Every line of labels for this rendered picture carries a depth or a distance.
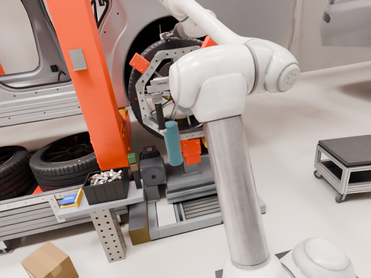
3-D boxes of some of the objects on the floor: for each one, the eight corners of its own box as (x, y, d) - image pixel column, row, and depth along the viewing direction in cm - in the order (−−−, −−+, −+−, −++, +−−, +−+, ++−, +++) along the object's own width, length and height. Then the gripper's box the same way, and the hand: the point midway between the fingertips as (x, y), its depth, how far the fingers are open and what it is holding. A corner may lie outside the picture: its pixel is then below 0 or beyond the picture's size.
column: (126, 245, 146) (109, 193, 129) (125, 258, 137) (107, 204, 120) (110, 249, 145) (91, 197, 128) (109, 263, 136) (88, 209, 119)
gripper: (176, 41, 112) (154, 47, 131) (196, 33, 117) (172, 39, 136) (171, 25, 108) (149, 33, 127) (191, 17, 114) (168, 26, 133)
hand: (164, 36), depth 129 cm, fingers closed, pressing on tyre
